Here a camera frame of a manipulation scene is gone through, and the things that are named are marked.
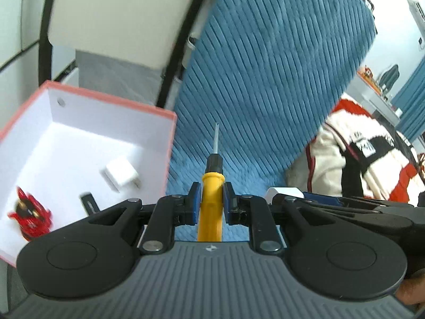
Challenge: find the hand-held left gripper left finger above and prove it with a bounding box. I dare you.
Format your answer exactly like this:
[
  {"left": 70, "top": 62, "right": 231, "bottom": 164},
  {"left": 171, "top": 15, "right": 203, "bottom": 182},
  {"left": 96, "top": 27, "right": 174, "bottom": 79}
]
[{"left": 88, "top": 182, "right": 202, "bottom": 255}]

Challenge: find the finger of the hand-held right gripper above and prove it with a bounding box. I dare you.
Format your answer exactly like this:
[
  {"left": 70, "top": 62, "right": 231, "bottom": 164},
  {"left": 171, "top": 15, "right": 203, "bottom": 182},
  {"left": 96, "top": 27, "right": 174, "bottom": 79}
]
[{"left": 303, "top": 192, "right": 387, "bottom": 214}]

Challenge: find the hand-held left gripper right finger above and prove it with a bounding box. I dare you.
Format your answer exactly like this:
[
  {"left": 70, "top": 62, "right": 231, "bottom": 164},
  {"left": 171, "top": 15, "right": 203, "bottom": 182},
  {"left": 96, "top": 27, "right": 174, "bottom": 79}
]
[{"left": 223, "top": 182, "right": 334, "bottom": 255}]

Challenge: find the yellow handled screwdriver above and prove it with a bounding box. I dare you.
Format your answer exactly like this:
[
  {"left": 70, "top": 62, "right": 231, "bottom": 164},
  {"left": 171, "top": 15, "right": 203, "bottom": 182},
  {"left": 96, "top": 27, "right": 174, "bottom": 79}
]
[{"left": 197, "top": 122, "right": 224, "bottom": 242}]

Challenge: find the white adapter block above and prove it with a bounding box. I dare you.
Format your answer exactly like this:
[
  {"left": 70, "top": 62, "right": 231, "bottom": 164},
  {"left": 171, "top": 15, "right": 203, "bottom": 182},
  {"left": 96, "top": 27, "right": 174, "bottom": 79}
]
[{"left": 265, "top": 187, "right": 304, "bottom": 205}]

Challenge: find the white charger plug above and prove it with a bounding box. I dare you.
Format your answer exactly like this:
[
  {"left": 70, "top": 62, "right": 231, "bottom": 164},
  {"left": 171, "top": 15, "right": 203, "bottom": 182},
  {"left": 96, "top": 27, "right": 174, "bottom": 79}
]
[{"left": 100, "top": 158, "right": 142, "bottom": 193}]

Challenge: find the black flash drive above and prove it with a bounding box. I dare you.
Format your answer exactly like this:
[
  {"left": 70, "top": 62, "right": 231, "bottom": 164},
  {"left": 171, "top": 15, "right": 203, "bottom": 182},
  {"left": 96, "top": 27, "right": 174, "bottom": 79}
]
[{"left": 80, "top": 192, "right": 101, "bottom": 217}]

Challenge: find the orange cardboard box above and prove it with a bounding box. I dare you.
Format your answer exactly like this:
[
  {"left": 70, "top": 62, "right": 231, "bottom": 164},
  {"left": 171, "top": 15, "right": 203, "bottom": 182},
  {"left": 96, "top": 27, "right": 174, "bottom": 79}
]
[{"left": 0, "top": 80, "right": 177, "bottom": 268}]

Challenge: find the red toy car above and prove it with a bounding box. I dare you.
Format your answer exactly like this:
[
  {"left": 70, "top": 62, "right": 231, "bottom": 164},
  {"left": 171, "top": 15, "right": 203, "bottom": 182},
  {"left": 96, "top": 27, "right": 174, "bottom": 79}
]
[{"left": 7, "top": 186, "right": 54, "bottom": 242}]

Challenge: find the person's right hand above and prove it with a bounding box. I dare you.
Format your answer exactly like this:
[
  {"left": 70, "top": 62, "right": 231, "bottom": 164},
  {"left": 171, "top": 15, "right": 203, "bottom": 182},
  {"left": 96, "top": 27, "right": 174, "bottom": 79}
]
[{"left": 394, "top": 276, "right": 425, "bottom": 307}]

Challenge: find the white red black jacket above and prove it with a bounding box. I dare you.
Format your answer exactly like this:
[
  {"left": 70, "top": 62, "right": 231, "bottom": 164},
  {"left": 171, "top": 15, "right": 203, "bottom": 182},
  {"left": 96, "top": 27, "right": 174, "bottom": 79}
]
[{"left": 287, "top": 95, "right": 425, "bottom": 204}]

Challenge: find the grey desk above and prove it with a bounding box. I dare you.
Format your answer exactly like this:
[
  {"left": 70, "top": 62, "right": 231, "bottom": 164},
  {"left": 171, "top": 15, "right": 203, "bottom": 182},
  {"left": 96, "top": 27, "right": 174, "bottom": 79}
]
[{"left": 357, "top": 73, "right": 403, "bottom": 127}]

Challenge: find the blue textured blanket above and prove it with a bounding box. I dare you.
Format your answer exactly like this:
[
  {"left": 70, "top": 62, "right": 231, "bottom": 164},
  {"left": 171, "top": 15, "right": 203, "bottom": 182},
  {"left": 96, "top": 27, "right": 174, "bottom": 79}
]
[{"left": 166, "top": 0, "right": 377, "bottom": 242}]

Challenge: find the blue curtain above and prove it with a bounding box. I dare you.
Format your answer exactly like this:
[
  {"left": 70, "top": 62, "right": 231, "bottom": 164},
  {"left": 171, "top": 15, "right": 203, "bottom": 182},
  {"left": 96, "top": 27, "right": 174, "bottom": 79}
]
[{"left": 392, "top": 62, "right": 425, "bottom": 144}]

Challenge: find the black office chair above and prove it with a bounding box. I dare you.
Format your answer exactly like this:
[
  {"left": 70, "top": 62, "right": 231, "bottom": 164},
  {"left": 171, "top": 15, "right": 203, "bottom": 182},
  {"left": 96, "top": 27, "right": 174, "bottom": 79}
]
[{"left": 379, "top": 64, "right": 400, "bottom": 92}]

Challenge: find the white air conditioner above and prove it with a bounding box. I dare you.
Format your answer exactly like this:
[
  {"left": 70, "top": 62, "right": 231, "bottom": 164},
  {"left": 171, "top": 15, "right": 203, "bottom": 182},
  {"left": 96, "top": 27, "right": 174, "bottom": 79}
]
[{"left": 407, "top": 0, "right": 425, "bottom": 34}]

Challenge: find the white cabinet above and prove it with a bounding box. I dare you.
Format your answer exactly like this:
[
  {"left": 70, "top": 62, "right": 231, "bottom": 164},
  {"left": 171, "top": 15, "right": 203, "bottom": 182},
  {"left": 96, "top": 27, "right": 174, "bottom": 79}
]
[{"left": 0, "top": 0, "right": 78, "bottom": 83}]

